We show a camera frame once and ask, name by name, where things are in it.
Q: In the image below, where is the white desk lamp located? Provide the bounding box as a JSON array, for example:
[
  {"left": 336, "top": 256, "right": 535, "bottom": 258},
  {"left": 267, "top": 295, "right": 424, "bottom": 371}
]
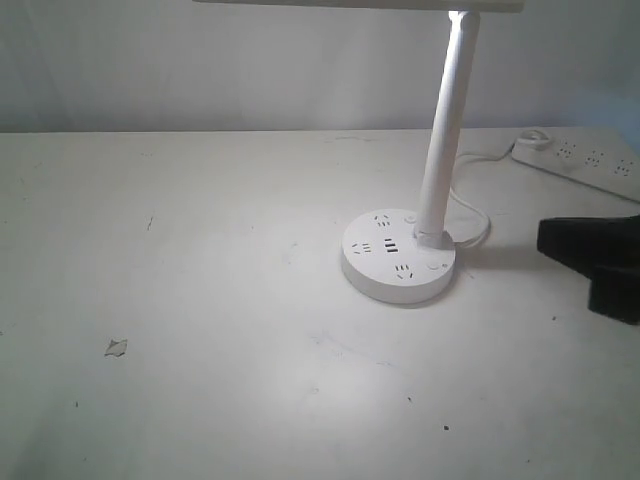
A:
[{"left": 192, "top": 0, "right": 526, "bottom": 305}]

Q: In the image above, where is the white power strip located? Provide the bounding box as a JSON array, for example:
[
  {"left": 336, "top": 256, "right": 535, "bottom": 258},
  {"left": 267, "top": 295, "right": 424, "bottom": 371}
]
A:
[{"left": 511, "top": 127, "right": 639, "bottom": 202}]

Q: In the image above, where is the small torn paper scrap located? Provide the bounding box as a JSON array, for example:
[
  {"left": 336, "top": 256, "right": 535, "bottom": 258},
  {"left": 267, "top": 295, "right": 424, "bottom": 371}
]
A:
[{"left": 104, "top": 339, "right": 128, "bottom": 358}]

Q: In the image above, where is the white power cable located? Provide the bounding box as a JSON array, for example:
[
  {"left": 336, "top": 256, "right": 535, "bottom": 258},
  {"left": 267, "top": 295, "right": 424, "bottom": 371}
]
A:
[{"left": 448, "top": 144, "right": 516, "bottom": 249}]

